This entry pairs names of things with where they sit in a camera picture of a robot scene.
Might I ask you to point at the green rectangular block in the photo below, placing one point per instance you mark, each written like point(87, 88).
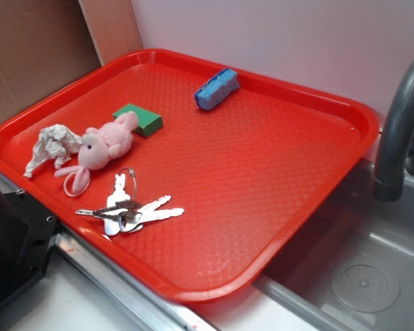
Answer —
point(148, 122)

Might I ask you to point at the brown cardboard panel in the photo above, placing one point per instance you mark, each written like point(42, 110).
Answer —
point(46, 45)

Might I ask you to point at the silver metal rail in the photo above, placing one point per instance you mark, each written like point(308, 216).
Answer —
point(82, 290)

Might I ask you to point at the silver key bunch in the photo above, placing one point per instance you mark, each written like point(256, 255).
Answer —
point(122, 214)

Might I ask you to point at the pink plush bunny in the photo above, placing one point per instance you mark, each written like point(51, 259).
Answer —
point(99, 147)

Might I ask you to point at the grey plastic sink basin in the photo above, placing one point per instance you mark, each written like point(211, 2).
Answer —
point(351, 265)

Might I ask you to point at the grey sink faucet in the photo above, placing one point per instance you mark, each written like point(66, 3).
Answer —
point(395, 154)

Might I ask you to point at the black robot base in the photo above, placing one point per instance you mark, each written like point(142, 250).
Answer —
point(27, 234)

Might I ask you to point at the crumpled white paper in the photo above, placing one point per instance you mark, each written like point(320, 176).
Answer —
point(57, 143)

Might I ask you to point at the blue sponge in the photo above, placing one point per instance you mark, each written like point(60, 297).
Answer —
point(217, 89)

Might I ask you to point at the red plastic tray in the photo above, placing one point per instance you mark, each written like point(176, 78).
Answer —
point(248, 173)

